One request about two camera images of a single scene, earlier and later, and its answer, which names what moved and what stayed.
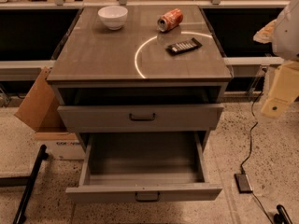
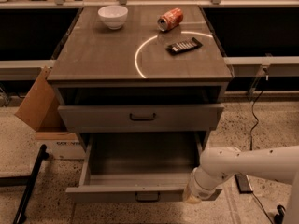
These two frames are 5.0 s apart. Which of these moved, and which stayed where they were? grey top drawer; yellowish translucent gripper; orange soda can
Moved: yellowish translucent gripper
Stayed: orange soda can; grey top drawer
